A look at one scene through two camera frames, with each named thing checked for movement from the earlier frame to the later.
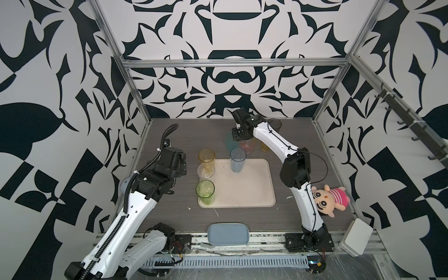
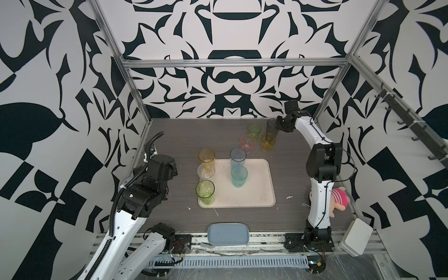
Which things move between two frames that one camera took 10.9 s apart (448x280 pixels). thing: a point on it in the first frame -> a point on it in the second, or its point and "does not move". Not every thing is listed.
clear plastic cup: (205, 171) does not move
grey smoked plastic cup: (275, 123) does not move
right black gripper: (235, 135) -> (279, 124)
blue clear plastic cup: (238, 156) does not move
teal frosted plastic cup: (230, 143) -> (239, 174)
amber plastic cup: (207, 156) does not move
